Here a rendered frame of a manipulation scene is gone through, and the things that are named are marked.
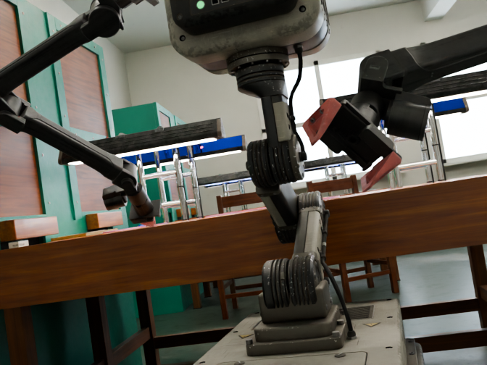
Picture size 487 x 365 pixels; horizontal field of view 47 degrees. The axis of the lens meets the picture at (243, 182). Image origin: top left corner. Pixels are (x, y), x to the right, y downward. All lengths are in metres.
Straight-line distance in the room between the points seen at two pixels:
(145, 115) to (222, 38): 3.68
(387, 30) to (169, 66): 2.79
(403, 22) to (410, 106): 6.55
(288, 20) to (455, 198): 0.75
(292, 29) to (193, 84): 6.11
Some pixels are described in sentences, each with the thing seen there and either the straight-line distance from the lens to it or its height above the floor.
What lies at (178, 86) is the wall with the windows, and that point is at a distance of 7.29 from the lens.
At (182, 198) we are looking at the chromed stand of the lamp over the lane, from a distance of 2.17.
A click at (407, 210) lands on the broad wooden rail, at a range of 1.63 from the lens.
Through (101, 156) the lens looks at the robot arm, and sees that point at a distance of 1.67.
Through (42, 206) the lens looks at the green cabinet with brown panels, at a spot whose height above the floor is 0.91.
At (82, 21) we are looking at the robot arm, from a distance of 1.47.
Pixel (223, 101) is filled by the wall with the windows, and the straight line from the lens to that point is 7.15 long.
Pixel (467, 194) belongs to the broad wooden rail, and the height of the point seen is 0.72.
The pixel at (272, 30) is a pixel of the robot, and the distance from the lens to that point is 1.17.
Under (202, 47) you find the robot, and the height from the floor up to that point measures 1.13.
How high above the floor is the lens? 0.78
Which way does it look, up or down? 3 degrees up
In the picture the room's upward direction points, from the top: 9 degrees counter-clockwise
